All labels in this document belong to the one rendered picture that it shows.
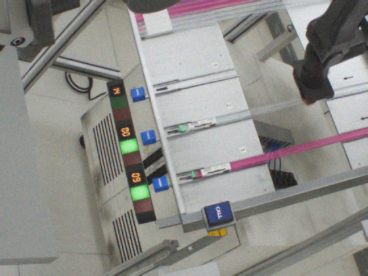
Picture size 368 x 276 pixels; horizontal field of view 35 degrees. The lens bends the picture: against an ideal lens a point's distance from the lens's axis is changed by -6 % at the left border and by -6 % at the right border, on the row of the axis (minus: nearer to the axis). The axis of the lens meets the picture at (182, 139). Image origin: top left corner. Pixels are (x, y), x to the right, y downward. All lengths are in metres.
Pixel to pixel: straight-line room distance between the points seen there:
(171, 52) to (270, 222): 0.53
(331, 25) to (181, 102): 0.45
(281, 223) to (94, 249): 0.66
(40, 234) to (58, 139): 1.01
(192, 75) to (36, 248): 0.54
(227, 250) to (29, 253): 0.62
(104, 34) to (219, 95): 1.32
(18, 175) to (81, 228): 0.85
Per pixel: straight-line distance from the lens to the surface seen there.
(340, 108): 1.37
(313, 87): 1.26
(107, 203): 1.95
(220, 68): 1.39
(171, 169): 1.25
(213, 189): 1.26
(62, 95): 2.25
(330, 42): 1.08
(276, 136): 1.75
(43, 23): 0.53
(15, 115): 1.26
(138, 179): 1.28
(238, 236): 1.55
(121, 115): 1.35
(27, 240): 1.13
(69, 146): 2.14
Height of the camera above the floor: 1.52
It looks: 36 degrees down
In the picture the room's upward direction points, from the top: 53 degrees clockwise
